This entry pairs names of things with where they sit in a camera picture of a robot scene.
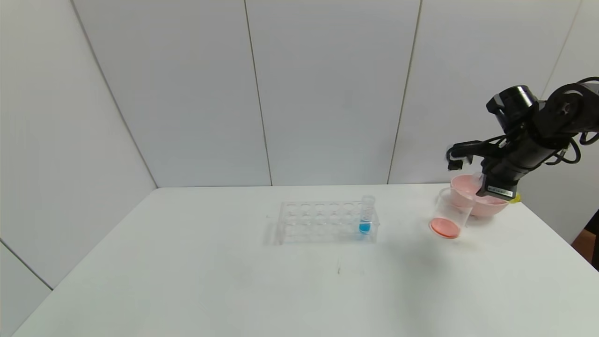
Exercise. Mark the test tube with blue pigment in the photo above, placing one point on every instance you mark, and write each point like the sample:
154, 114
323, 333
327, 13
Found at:
364, 227

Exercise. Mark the test tube with yellow pigment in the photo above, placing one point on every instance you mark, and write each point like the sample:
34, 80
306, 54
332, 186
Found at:
514, 198

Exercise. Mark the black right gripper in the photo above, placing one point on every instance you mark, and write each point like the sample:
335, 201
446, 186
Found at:
500, 189

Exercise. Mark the clear plastic beaker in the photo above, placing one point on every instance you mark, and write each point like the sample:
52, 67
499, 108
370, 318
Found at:
444, 227

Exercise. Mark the pink plastic bowl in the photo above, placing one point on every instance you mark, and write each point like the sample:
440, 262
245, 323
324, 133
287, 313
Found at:
468, 187

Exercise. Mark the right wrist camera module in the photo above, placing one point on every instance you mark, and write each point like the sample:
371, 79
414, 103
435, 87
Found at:
461, 149

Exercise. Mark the clear acrylic test tube rack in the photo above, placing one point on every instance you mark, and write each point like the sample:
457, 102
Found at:
318, 229

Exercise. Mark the black and grey right robot arm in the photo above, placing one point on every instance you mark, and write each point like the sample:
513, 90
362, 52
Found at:
552, 121

